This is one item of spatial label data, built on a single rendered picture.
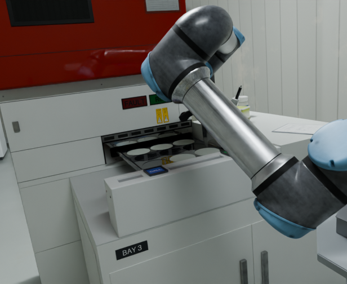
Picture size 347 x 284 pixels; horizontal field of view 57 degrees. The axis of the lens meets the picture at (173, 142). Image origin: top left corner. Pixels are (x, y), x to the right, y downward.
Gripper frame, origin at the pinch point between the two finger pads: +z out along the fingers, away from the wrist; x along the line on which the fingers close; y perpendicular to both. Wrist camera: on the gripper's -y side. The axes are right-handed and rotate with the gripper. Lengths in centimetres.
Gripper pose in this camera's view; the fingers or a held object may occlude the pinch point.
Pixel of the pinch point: (204, 143)
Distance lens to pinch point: 132.8
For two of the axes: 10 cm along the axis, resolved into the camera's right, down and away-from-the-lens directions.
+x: 1.1, -2.5, 9.6
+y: 9.9, -0.7, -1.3
